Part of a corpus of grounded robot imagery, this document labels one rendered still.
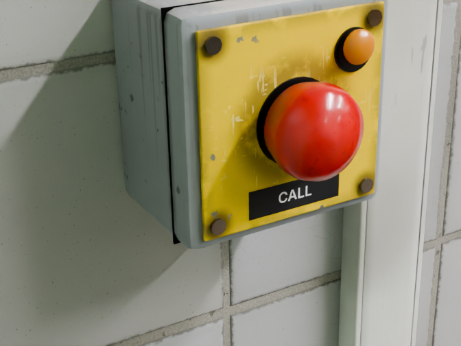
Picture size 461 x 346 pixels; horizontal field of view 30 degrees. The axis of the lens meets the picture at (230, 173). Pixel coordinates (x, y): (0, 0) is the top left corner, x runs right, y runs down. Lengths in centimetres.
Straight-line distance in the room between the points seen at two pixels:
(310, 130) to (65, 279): 15
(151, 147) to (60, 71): 5
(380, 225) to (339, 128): 16
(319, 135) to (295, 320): 20
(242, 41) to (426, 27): 16
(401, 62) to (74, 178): 18
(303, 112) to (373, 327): 22
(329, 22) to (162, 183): 10
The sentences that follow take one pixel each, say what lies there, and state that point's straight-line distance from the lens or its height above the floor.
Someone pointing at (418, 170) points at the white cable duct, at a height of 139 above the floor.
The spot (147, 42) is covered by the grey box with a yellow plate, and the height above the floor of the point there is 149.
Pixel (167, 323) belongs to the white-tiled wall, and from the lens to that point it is 46.
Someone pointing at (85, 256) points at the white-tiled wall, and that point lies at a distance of 42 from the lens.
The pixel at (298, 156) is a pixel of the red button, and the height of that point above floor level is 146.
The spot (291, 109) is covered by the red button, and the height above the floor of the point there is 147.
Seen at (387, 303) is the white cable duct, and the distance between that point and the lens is 52.
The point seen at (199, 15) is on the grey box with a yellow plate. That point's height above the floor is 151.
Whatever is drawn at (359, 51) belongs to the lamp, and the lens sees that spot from 36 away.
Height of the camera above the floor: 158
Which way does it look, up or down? 24 degrees down
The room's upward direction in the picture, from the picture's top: 1 degrees counter-clockwise
